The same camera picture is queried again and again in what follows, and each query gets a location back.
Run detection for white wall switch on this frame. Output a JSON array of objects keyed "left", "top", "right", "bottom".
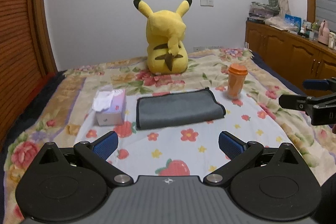
[{"left": 200, "top": 0, "right": 214, "bottom": 7}]

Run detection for purple and grey towel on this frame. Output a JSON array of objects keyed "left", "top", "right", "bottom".
[{"left": 136, "top": 88, "right": 226, "bottom": 130}]

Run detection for yellow Pikachu plush toy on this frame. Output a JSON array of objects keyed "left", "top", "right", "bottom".
[{"left": 133, "top": 0, "right": 193, "bottom": 75}]

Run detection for purple tissue box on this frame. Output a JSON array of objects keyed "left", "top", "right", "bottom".
[{"left": 92, "top": 85, "right": 126, "bottom": 126}]

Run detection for white floral cloth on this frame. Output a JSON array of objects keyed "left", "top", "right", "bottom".
[{"left": 75, "top": 88, "right": 290, "bottom": 180}]

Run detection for beige floral bedspread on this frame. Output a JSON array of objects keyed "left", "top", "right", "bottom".
[{"left": 1, "top": 48, "right": 335, "bottom": 223}]

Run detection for wooden sideboard cabinet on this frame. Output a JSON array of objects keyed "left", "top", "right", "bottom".
[{"left": 245, "top": 21, "right": 335, "bottom": 97}]

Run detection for blue box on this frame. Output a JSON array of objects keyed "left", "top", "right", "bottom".
[{"left": 284, "top": 14, "right": 302, "bottom": 32}]

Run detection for wooden headboard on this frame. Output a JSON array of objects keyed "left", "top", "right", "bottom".
[{"left": 1, "top": 0, "right": 58, "bottom": 143}]

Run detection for pink bottle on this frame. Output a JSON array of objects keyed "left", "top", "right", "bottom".
[{"left": 318, "top": 20, "right": 330, "bottom": 46}]

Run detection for stack of magazines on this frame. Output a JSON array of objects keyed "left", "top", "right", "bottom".
[{"left": 247, "top": 2, "right": 280, "bottom": 24}]

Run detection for orange lidded cup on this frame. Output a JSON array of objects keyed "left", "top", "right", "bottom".
[{"left": 227, "top": 64, "right": 248, "bottom": 100}]

